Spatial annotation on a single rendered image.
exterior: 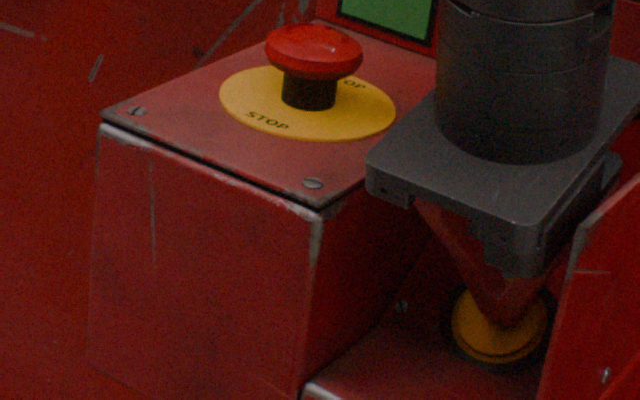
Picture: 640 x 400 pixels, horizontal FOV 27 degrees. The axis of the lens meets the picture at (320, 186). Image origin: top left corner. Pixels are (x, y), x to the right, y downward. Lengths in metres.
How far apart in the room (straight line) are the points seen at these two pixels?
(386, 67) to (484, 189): 0.16
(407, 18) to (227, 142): 0.14
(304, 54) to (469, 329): 0.13
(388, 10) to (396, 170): 0.18
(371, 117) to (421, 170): 0.10
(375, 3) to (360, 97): 0.07
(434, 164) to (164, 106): 0.13
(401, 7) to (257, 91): 0.09
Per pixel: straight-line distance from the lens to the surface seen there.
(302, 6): 0.72
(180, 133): 0.51
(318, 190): 0.48
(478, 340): 0.53
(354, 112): 0.54
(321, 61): 0.52
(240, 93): 0.54
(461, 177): 0.44
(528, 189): 0.44
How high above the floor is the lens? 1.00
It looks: 27 degrees down
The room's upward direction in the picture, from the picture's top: 8 degrees clockwise
